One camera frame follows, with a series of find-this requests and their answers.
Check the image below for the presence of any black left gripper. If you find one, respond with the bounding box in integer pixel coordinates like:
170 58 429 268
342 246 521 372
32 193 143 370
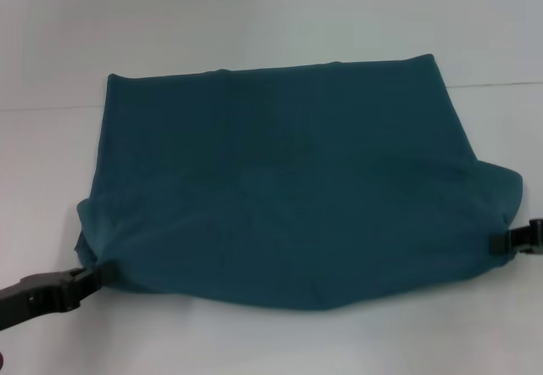
0 264 116 322

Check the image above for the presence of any teal t-shirt with FREE print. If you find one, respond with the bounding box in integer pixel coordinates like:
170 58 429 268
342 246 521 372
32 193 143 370
74 53 528 312

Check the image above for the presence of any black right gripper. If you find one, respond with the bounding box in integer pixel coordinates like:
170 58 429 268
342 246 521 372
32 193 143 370
487 217 543 258

